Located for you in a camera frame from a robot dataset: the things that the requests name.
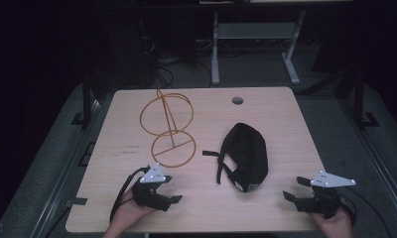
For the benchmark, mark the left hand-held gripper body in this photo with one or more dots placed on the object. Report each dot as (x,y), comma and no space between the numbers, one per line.
(151,195)

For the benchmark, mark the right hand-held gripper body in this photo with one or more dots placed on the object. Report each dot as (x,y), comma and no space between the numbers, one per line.
(322,201)

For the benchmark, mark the black cap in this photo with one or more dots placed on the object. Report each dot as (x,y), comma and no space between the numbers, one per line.
(247,155)

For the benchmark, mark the person's right hand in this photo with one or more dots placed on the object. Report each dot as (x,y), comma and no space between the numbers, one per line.
(333,226)

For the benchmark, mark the person's left hand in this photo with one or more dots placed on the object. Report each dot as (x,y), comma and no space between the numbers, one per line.
(128,214)

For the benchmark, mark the black metal stand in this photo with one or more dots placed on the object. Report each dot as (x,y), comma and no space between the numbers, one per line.
(86,99)
(359,99)

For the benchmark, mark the aluminium floor rail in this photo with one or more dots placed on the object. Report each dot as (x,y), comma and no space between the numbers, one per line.
(375,152)
(66,172)

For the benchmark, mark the black table edge bracket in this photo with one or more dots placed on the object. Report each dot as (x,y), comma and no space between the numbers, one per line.
(76,201)

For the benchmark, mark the grey metal desk frame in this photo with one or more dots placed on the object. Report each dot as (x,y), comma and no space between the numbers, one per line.
(256,31)

